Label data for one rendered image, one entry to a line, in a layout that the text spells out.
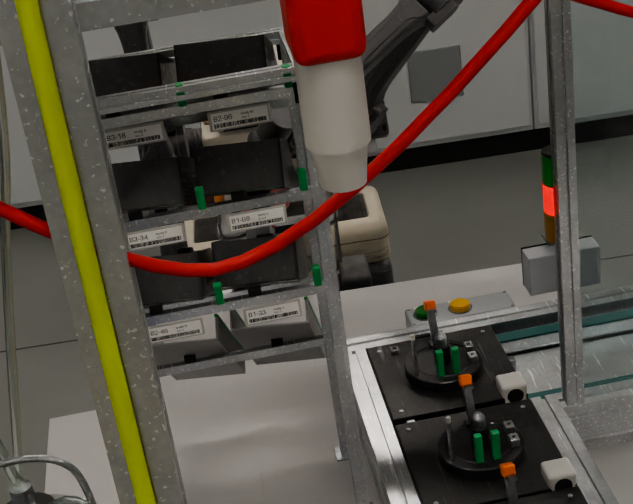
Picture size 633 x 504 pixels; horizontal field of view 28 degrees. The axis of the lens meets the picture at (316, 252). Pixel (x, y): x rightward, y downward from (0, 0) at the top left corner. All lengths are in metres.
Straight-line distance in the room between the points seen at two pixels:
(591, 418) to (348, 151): 1.49
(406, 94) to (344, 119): 4.47
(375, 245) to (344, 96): 2.44
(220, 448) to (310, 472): 0.20
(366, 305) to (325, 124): 1.97
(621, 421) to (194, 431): 0.79
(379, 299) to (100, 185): 1.95
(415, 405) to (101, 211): 1.42
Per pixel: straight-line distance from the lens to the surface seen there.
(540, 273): 2.08
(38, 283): 5.00
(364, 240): 3.19
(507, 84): 5.31
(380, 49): 2.36
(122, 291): 0.86
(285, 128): 2.20
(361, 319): 2.67
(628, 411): 2.24
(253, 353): 2.14
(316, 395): 2.45
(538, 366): 2.37
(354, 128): 0.77
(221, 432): 2.40
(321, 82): 0.76
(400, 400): 2.22
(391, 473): 2.07
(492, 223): 4.88
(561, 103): 1.93
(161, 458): 0.93
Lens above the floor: 2.24
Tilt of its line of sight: 28 degrees down
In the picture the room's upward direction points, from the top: 8 degrees counter-clockwise
